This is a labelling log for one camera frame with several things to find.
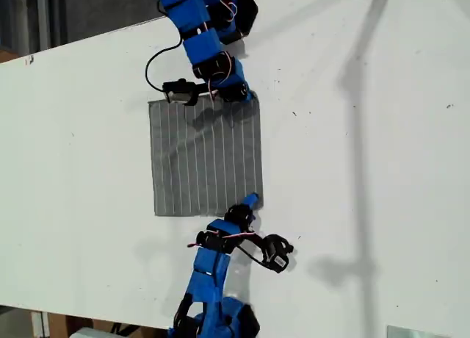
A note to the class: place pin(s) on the grey white-striped square towel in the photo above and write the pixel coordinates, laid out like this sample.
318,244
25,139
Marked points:
205,161

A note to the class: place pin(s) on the white plastic container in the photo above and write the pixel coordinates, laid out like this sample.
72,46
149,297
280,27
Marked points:
90,333

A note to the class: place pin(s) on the grey metal pole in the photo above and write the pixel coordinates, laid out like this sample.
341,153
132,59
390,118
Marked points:
43,14

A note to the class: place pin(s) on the white table leg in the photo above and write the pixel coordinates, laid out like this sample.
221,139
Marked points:
39,325

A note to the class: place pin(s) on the black camera stalk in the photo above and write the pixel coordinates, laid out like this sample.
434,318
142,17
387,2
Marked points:
259,240
202,88

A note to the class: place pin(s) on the silver black camera box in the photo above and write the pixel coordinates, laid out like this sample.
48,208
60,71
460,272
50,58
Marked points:
178,93

